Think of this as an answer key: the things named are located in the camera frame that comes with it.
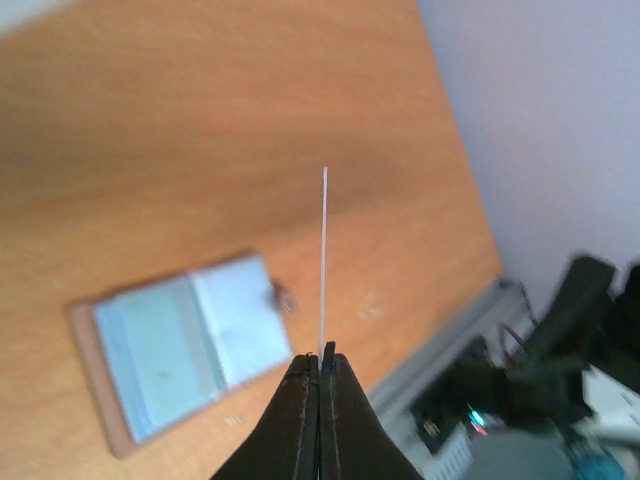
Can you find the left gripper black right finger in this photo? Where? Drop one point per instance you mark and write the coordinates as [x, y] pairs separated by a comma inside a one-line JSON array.
[[352, 442]]

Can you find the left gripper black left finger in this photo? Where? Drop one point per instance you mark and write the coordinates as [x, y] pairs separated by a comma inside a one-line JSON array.
[[284, 442]]

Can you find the white VIP card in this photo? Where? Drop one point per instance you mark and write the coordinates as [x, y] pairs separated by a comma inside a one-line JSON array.
[[323, 265]]

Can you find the pink card holder wallet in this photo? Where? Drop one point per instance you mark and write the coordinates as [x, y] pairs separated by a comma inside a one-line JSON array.
[[157, 352]]

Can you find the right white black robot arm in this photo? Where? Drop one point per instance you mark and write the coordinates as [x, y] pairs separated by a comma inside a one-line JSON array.
[[541, 387]]

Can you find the right small circuit board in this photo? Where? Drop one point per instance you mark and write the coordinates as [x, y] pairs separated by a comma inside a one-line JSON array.
[[479, 422]]

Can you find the aluminium rail frame front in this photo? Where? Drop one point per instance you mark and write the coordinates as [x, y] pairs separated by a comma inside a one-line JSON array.
[[503, 302]]

